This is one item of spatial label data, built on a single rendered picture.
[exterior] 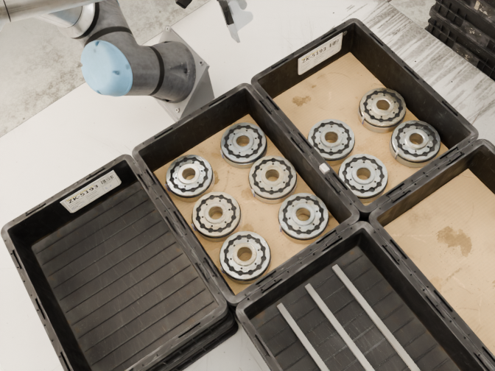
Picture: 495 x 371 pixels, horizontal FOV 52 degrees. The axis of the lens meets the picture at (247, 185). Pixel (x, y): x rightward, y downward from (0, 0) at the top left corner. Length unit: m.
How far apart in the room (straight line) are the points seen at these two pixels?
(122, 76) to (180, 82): 0.16
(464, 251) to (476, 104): 0.47
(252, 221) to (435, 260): 0.38
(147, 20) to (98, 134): 1.29
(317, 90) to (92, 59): 0.52
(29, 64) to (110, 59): 1.57
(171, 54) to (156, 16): 1.41
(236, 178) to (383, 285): 0.38
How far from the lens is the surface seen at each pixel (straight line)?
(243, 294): 0.94
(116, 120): 1.44
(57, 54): 2.67
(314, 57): 1.23
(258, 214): 1.10
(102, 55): 1.16
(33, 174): 1.45
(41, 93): 2.56
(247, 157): 1.13
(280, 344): 1.02
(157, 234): 1.12
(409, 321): 1.05
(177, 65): 1.24
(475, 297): 1.10
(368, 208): 1.00
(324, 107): 1.22
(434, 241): 1.11
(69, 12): 1.18
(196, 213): 1.08
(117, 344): 1.08
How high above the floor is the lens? 1.84
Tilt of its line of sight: 64 degrees down
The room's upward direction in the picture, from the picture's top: 11 degrees counter-clockwise
